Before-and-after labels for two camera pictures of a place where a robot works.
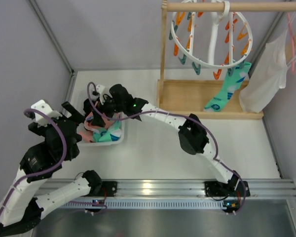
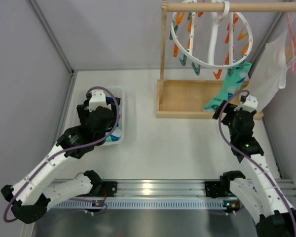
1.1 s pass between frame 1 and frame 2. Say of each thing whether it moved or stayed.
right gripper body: moved
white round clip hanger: stayed
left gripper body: moved
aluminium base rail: stayed
